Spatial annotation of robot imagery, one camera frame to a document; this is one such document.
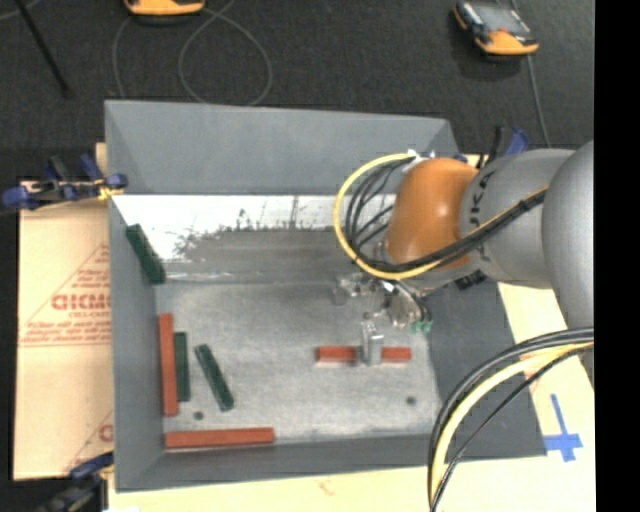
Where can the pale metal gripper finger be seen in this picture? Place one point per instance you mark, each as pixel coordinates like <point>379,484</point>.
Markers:
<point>377,350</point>
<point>367,340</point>

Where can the red-brown block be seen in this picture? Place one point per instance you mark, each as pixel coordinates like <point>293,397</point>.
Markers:
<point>335,354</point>
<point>220,437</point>
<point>168,365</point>

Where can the dark green flat block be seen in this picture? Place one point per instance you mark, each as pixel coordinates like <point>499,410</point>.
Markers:
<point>214,377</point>
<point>182,367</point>
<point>146,254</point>

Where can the grey metal bin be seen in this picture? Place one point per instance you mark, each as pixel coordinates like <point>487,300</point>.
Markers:
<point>280,160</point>

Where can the brown cardboard board red print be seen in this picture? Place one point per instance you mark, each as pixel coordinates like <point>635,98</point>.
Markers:
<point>60,260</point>

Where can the black cylinder on white bracket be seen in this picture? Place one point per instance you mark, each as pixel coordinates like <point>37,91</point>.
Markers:
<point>469,281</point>

